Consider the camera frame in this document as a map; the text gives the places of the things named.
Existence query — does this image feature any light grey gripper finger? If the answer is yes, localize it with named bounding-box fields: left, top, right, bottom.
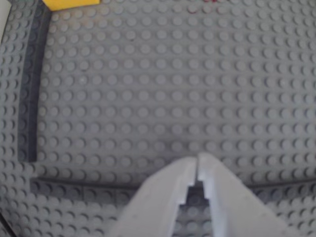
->
left=108, top=155, right=198, bottom=237
left=198, top=152, right=305, bottom=237

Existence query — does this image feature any yellow LEGO cube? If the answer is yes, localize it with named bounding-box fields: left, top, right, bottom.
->
left=42, top=0, right=102, bottom=12

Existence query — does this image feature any grey studded LEGO baseplate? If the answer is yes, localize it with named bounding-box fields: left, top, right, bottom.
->
left=0, top=0, right=316, bottom=237

